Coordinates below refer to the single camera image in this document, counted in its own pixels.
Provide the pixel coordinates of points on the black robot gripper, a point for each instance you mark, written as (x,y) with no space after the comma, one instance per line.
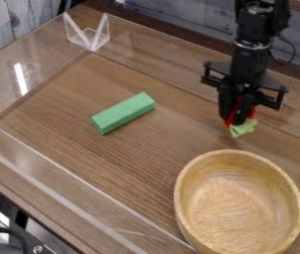
(260,91)

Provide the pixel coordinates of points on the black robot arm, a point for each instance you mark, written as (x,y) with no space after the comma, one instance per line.
(261,19)

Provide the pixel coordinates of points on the clear acrylic tray enclosure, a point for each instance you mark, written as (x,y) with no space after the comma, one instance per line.
(98,188)

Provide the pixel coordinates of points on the wooden oval bowl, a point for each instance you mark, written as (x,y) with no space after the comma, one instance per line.
(237,204)

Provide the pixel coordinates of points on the green rectangular foam block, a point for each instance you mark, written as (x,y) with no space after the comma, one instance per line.
(124,112)

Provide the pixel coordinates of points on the black metal table frame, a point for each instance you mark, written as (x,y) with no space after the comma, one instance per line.
(23,235)

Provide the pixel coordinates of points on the red plush strawberry green leaf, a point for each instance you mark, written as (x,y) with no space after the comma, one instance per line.
(247,126)

